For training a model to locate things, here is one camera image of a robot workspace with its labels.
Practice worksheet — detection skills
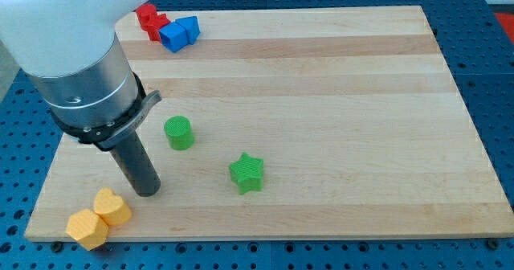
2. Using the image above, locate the red block front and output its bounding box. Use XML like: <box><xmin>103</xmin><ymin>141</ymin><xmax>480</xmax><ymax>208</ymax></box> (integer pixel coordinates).
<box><xmin>144</xmin><ymin>14</ymin><xmax>171</xmax><ymax>42</ymax></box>

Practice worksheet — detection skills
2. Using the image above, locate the blue cube block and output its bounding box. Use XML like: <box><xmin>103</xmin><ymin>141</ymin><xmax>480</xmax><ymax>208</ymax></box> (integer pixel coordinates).
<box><xmin>159</xmin><ymin>22</ymin><xmax>189</xmax><ymax>53</ymax></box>

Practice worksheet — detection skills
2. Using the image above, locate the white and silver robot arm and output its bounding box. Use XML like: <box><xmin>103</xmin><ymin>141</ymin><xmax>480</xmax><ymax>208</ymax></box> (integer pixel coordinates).
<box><xmin>1</xmin><ymin>0</ymin><xmax>160</xmax><ymax>151</ymax></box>

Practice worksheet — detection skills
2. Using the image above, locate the blue triangular block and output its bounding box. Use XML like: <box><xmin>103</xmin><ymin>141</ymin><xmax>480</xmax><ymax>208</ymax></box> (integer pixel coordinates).
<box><xmin>175</xmin><ymin>16</ymin><xmax>201</xmax><ymax>45</ymax></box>

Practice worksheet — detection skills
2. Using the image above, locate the green cylinder block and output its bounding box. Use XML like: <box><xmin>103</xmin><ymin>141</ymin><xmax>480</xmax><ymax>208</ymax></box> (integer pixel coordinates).
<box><xmin>164</xmin><ymin>116</ymin><xmax>194</xmax><ymax>150</ymax></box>

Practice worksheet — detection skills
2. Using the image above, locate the yellow hexagon block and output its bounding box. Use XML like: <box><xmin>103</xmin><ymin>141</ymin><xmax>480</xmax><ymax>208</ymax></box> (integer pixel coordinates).
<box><xmin>66</xmin><ymin>209</ymin><xmax>108</xmax><ymax>251</ymax></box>

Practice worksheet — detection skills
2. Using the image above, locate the light wooden board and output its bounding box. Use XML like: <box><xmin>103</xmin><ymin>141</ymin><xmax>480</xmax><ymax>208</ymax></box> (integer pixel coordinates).
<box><xmin>25</xmin><ymin>6</ymin><xmax>513</xmax><ymax>242</ymax></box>

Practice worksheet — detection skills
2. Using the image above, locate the green star block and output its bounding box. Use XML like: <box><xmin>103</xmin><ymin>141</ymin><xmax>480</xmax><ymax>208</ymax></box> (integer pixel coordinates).
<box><xmin>229</xmin><ymin>153</ymin><xmax>264</xmax><ymax>195</ymax></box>

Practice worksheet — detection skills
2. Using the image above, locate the red block rear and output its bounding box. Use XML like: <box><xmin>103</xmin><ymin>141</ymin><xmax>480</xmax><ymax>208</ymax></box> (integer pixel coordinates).
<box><xmin>135</xmin><ymin>3</ymin><xmax>157</xmax><ymax>31</ymax></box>

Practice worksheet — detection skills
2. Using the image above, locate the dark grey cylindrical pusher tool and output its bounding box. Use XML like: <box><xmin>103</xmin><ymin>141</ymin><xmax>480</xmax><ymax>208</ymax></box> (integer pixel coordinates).
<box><xmin>110</xmin><ymin>133</ymin><xmax>161</xmax><ymax>197</ymax></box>

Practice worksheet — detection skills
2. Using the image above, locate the red block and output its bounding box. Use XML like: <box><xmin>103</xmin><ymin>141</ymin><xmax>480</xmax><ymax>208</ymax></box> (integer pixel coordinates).
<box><xmin>135</xmin><ymin>3</ymin><xmax>157</xmax><ymax>31</ymax></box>
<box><xmin>144</xmin><ymin>14</ymin><xmax>171</xmax><ymax>42</ymax></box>

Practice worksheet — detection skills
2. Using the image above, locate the yellow heart block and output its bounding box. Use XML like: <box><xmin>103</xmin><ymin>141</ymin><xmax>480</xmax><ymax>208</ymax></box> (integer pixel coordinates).
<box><xmin>93</xmin><ymin>187</ymin><xmax>133</xmax><ymax>226</ymax></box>

